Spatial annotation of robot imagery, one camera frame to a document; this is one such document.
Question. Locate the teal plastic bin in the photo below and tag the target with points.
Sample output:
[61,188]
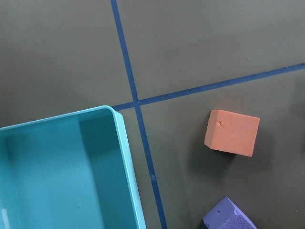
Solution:
[72,171]

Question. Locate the purple foam block left side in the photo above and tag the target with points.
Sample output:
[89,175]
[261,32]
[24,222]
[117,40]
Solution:
[226,215]

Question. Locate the orange foam block left side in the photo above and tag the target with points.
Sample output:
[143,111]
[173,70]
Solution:
[231,132]

